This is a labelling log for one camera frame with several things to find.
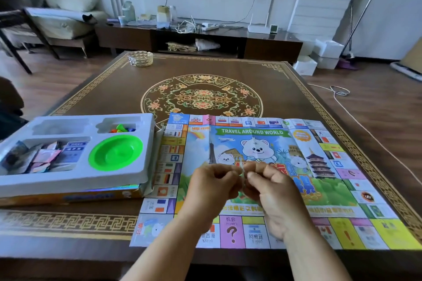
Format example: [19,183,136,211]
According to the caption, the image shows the glass ashtray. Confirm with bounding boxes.
[127,51,154,67]

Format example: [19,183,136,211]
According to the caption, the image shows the long white cord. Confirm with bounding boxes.
[308,83,422,186]

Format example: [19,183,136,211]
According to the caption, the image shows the dark bag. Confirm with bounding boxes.
[0,76,29,142]

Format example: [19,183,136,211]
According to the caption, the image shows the purple broom with metal handle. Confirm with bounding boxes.
[336,0,373,71]

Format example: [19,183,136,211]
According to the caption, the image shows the pale green water bottle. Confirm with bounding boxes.
[122,0,136,23]

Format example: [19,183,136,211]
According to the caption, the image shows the small clear plastic bag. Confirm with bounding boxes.
[238,159,251,180]

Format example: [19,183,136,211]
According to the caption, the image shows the green plastic bowl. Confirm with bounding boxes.
[88,135,144,172]

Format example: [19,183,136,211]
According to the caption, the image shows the tangled white cable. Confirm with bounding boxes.
[174,16,199,34]

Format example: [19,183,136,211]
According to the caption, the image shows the white plastic bag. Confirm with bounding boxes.
[195,38,221,52]

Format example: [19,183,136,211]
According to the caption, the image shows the white plastic tray insert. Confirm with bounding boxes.
[0,113,156,198]

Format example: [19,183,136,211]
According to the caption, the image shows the person's left hand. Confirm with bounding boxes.
[180,163,245,229]

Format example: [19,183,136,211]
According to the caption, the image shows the orange game box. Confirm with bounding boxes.
[0,126,165,207]

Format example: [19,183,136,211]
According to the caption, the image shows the pile of colourful game pieces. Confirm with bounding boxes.
[110,124,136,134]

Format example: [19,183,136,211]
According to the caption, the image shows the person's left forearm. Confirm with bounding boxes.
[120,212,219,281]

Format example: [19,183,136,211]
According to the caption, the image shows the dark wooden television stand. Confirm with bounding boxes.
[95,22,303,65]

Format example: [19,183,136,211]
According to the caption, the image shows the person's right forearm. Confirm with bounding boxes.
[280,220,352,281]

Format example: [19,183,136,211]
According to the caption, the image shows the pile of play money cards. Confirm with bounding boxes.
[1,140,89,175]

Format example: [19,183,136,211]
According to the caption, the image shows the beige folded cloth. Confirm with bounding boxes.
[166,41,198,53]

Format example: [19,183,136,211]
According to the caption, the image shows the colourful paper game board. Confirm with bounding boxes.
[129,113,422,251]

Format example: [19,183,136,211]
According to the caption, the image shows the white cardboard box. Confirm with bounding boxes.
[310,52,340,70]
[292,55,318,76]
[312,38,345,59]

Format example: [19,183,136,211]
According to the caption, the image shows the white router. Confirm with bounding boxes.
[247,13,272,34]

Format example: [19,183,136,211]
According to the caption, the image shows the beige sofa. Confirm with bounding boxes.
[24,7,110,58]

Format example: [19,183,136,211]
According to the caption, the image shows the brown cardboard sheet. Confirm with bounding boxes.
[400,37,422,74]

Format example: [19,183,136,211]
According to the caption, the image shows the black metal chair frame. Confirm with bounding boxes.
[0,9,60,76]

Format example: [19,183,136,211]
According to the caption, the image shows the person's right hand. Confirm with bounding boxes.
[242,161,314,242]

